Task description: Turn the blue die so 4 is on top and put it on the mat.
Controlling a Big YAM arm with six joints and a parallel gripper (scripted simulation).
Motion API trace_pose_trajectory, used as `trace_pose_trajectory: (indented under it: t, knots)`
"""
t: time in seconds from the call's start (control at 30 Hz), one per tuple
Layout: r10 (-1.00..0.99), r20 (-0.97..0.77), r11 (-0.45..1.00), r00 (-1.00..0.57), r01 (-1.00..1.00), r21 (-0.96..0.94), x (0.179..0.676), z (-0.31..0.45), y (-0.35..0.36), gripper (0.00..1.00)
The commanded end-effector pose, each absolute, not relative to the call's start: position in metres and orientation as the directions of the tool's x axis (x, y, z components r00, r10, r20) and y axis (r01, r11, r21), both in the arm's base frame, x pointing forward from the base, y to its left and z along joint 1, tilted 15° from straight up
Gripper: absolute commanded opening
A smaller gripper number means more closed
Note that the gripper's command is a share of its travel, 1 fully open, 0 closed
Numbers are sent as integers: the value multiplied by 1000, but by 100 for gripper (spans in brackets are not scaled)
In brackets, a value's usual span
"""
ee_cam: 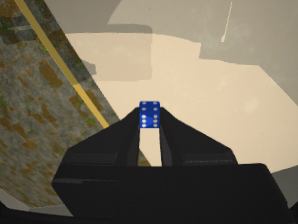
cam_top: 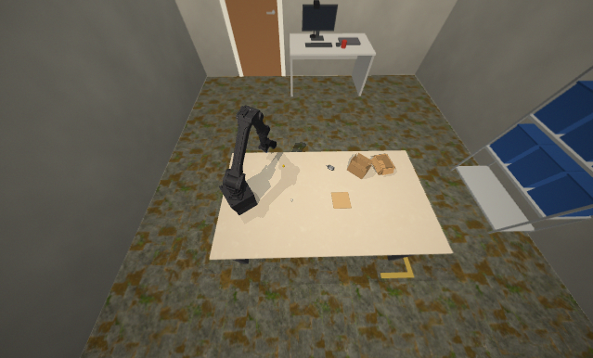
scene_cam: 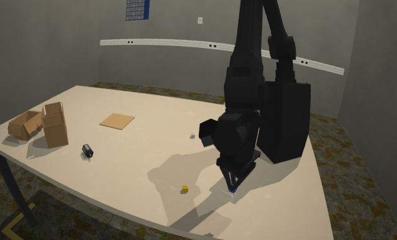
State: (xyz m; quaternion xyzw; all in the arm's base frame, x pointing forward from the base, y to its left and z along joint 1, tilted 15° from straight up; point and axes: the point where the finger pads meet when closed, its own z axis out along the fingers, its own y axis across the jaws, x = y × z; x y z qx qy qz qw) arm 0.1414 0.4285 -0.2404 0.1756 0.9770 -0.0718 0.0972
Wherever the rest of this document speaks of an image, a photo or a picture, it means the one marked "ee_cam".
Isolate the blue die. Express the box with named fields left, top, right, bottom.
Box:
left=139, top=101, right=160, bottom=128

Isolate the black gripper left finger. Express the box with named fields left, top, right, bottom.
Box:
left=59, top=107, right=140, bottom=166

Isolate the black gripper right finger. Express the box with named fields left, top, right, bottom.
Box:
left=159, top=107, right=238, bottom=166

